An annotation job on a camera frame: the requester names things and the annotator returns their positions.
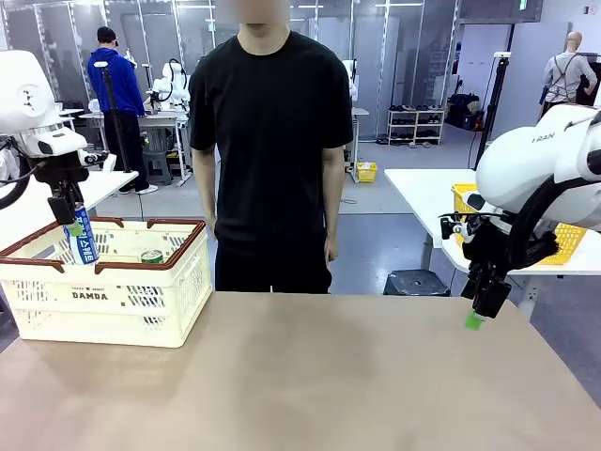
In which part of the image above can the yellow plastic shopping basket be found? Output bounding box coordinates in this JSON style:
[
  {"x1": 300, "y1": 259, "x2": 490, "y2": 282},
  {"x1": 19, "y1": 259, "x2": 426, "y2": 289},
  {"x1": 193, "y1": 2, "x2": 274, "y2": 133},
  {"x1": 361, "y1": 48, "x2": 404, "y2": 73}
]
[{"x1": 451, "y1": 182, "x2": 589, "y2": 266}]

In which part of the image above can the cream basket with brown rim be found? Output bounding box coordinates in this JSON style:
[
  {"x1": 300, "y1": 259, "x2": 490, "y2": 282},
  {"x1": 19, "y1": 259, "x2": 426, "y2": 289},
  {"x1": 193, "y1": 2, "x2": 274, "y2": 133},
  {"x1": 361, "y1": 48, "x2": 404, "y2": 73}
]
[{"x1": 0, "y1": 216, "x2": 215, "y2": 350}]

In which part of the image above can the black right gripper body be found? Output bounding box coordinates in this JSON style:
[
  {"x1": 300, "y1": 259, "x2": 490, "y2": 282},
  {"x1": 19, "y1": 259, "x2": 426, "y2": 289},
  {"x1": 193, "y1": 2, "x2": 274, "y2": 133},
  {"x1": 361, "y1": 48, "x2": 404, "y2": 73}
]
[{"x1": 461, "y1": 220, "x2": 512, "y2": 284}]

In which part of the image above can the mannequin with grey apron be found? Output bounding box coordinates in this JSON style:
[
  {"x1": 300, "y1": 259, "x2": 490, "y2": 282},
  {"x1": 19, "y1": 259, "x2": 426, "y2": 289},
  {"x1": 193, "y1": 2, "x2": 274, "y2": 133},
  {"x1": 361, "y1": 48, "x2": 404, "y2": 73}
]
[{"x1": 539, "y1": 31, "x2": 600, "y2": 108}]

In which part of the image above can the black plastic stool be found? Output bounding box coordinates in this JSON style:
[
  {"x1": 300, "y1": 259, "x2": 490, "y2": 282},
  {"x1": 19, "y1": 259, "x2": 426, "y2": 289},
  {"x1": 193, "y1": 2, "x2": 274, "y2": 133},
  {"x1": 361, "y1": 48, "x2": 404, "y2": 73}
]
[{"x1": 383, "y1": 268, "x2": 453, "y2": 298}]

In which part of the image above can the black tripod pole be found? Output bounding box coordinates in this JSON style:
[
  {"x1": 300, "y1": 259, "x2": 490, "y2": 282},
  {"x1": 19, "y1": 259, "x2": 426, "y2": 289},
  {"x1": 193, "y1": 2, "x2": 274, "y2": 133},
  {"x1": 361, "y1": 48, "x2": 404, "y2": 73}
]
[
  {"x1": 472, "y1": 52, "x2": 512, "y2": 173},
  {"x1": 93, "y1": 60, "x2": 135, "y2": 174}
]

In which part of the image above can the white background desk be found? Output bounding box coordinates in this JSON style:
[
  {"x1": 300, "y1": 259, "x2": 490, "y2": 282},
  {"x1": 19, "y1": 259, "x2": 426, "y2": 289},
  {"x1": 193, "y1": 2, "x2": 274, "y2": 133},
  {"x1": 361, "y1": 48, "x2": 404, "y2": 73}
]
[{"x1": 78, "y1": 104, "x2": 193, "y2": 187}]

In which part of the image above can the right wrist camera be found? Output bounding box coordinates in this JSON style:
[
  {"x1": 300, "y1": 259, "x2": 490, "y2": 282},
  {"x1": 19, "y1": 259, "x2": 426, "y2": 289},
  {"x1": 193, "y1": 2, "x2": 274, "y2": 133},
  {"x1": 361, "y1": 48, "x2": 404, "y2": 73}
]
[{"x1": 438, "y1": 212, "x2": 481, "y2": 241}]

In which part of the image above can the person in black t-shirt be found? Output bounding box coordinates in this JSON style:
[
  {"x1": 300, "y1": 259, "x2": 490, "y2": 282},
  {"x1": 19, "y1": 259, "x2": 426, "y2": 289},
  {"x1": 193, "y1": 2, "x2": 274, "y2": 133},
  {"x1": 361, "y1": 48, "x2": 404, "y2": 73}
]
[{"x1": 187, "y1": 0, "x2": 355, "y2": 295}]

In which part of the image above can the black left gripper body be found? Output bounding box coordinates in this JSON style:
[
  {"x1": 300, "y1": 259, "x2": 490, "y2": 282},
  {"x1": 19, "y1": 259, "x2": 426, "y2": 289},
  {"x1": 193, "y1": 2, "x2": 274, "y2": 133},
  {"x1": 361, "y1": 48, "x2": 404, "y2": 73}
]
[{"x1": 32, "y1": 151, "x2": 91, "y2": 199}]

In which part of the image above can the person's left forearm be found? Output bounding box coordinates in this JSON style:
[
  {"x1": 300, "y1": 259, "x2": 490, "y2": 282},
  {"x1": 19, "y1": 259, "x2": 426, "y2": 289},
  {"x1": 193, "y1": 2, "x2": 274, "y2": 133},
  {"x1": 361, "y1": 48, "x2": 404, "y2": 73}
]
[{"x1": 322, "y1": 144, "x2": 347, "y2": 241}]

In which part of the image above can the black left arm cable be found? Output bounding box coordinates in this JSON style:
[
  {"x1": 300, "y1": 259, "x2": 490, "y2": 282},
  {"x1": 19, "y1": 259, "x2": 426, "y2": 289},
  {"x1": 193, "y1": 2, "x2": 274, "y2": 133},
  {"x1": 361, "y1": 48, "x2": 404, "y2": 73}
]
[{"x1": 0, "y1": 139, "x2": 49, "y2": 211}]

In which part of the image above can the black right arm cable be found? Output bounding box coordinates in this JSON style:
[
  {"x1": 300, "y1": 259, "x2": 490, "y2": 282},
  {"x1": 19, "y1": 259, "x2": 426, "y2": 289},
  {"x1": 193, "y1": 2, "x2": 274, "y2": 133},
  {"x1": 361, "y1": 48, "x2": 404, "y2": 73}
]
[{"x1": 503, "y1": 175, "x2": 561, "y2": 279}]

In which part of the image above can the blue Pocari Sweat can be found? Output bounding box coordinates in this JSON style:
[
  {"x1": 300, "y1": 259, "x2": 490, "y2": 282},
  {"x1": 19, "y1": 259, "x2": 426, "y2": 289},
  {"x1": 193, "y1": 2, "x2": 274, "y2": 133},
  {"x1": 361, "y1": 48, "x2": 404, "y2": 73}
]
[{"x1": 62, "y1": 203, "x2": 100, "y2": 267}]

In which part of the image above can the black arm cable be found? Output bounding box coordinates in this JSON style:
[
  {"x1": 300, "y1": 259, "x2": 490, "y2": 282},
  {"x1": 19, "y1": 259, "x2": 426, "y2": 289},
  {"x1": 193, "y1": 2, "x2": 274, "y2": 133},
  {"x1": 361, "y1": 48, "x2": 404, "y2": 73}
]
[
  {"x1": 503, "y1": 175, "x2": 561, "y2": 279},
  {"x1": 0, "y1": 139, "x2": 49, "y2": 211}
]

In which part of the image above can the person in blue hoodie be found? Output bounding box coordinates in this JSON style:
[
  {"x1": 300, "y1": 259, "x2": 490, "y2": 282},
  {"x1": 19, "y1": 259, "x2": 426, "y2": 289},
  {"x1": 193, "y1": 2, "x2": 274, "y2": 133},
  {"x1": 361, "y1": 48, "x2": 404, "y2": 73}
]
[{"x1": 86, "y1": 25, "x2": 161, "y2": 195}]

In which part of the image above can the white shoe rack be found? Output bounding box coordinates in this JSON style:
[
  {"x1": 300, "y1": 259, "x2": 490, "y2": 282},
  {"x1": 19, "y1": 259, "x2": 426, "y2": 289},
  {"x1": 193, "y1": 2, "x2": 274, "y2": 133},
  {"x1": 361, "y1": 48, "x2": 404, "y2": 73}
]
[{"x1": 387, "y1": 106, "x2": 446, "y2": 147}]

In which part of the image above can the person's right forearm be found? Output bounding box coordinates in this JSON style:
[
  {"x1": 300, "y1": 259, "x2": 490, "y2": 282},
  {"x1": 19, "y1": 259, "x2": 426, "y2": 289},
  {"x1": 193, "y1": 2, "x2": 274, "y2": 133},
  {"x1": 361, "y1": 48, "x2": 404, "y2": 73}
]
[{"x1": 192, "y1": 147, "x2": 219, "y2": 227}]

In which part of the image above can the grey step stool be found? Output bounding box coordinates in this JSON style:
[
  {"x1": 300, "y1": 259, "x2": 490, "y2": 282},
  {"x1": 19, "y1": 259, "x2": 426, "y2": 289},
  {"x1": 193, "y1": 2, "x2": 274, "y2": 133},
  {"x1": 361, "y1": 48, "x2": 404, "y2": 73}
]
[{"x1": 140, "y1": 149, "x2": 173, "y2": 186}]

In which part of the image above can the black bags pile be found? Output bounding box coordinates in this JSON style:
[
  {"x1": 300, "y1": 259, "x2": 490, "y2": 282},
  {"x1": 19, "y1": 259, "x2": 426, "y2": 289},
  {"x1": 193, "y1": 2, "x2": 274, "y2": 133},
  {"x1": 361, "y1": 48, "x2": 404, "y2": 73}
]
[{"x1": 445, "y1": 92, "x2": 485, "y2": 132}]

